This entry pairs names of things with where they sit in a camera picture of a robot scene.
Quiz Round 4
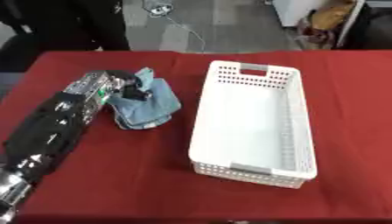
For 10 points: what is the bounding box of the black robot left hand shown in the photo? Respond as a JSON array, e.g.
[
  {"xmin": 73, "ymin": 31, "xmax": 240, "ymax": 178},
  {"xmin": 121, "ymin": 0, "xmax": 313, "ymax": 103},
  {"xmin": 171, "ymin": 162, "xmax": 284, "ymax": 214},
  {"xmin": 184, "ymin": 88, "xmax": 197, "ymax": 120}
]
[{"xmin": 104, "ymin": 69, "xmax": 155, "ymax": 102}]

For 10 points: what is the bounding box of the blue denim cloth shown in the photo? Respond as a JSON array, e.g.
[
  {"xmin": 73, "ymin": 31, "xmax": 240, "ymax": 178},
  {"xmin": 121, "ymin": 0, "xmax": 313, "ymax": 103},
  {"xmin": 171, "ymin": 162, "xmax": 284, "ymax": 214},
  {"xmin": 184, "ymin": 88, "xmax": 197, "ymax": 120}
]
[{"xmin": 104, "ymin": 66, "xmax": 184, "ymax": 131}]

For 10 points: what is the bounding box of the person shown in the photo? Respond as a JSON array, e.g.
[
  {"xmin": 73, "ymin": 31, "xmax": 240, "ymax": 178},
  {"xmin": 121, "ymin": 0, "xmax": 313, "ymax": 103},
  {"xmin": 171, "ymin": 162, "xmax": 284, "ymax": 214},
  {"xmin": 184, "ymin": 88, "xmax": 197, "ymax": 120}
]
[{"xmin": 0, "ymin": 0, "xmax": 132, "ymax": 73}]

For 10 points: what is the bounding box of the white plastic perforated basket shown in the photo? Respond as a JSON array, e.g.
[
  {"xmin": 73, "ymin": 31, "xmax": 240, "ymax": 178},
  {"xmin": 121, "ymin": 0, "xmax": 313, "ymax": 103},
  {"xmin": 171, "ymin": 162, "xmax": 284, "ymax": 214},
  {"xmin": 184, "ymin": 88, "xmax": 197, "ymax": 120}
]
[{"xmin": 186, "ymin": 59, "xmax": 319, "ymax": 189}]

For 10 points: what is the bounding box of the white power strip with cable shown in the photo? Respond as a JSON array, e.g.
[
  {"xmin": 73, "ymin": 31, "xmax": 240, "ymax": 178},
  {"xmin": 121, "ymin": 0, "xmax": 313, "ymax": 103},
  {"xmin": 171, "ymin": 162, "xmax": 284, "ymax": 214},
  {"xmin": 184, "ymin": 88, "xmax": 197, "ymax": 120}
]
[{"xmin": 141, "ymin": 0, "xmax": 208, "ymax": 53}]

